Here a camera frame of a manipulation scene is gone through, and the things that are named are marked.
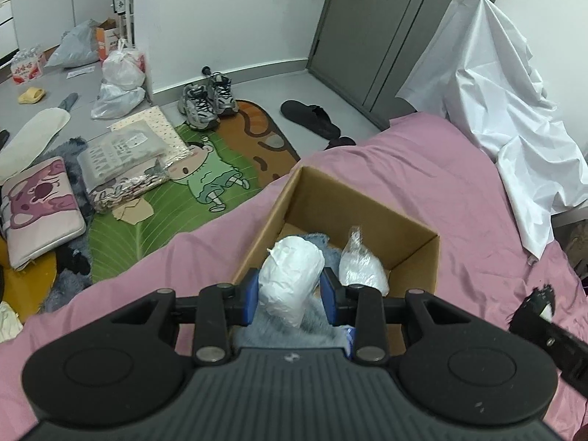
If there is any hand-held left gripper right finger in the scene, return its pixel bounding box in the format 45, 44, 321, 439
320, 267, 488, 365

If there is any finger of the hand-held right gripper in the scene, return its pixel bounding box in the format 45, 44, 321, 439
509, 305, 588, 397

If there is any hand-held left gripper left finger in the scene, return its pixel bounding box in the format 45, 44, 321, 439
108, 269, 263, 366

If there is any white plastic stuffing bundle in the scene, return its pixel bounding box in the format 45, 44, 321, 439
257, 235, 326, 331
338, 226, 391, 297

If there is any black felt toy white patch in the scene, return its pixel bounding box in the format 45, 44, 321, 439
518, 284, 557, 323

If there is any brown cardboard box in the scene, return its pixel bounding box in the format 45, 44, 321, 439
231, 165, 442, 360

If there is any green cartoon floor mat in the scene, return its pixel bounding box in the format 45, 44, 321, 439
87, 98, 301, 283

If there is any pink bed sheet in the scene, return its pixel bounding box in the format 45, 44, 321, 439
0, 112, 588, 441

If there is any beige paper scrap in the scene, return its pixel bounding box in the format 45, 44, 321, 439
112, 199, 155, 226

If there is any patterned cloth package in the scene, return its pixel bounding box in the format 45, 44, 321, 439
87, 158, 172, 214

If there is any grey cloth package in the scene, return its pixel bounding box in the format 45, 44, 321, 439
76, 130, 167, 194

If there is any grey white sneaker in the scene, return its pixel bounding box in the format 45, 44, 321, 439
178, 83, 220, 130
208, 72, 240, 116

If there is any polka dot cloth package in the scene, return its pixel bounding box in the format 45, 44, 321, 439
108, 105, 190, 162

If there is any pink cartoon laptop sleeve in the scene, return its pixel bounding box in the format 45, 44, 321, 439
0, 156, 87, 271

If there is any clear plastic bag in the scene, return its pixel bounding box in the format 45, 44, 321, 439
90, 82, 147, 120

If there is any white sheet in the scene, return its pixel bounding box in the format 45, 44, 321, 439
395, 0, 573, 266

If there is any white plastic bag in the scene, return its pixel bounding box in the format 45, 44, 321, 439
101, 38, 148, 92

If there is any grey cabinet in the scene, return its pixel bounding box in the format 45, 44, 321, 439
306, 0, 496, 132

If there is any cream oval cushion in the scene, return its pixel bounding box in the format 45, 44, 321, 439
0, 106, 71, 176

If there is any orange white carton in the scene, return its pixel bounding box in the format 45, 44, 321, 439
95, 17, 120, 64

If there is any yellow slipper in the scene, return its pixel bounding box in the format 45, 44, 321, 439
17, 86, 46, 104

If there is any grey plastic bag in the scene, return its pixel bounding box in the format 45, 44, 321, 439
45, 19, 101, 68

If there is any pack of water bottles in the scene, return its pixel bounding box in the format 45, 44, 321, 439
10, 45, 47, 86

